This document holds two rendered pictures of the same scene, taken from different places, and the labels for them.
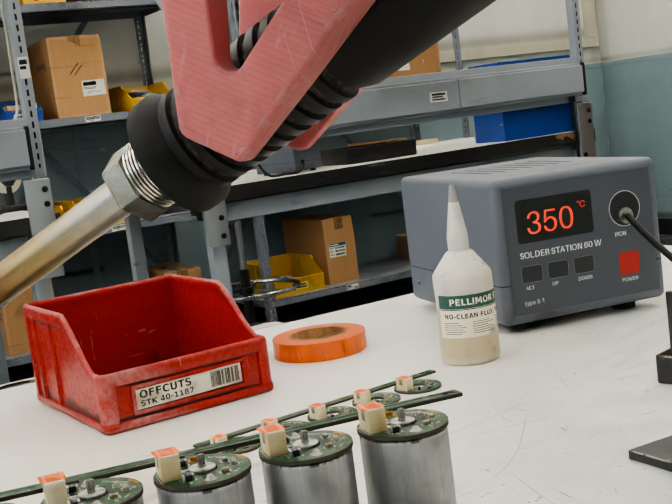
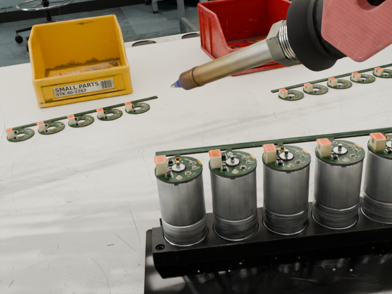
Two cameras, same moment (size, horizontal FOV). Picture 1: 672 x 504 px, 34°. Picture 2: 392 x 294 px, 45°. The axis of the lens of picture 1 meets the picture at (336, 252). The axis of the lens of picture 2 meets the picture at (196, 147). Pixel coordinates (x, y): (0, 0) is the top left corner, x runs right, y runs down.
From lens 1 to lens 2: 0.07 m
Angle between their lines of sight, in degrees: 28
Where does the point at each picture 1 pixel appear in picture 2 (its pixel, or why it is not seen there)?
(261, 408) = (304, 73)
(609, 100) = not seen: outside the picture
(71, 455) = (214, 85)
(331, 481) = (350, 174)
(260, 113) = (379, 41)
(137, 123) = (293, 20)
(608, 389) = not seen: outside the picture
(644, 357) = not seen: outside the picture
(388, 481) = (379, 175)
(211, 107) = (346, 28)
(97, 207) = (259, 54)
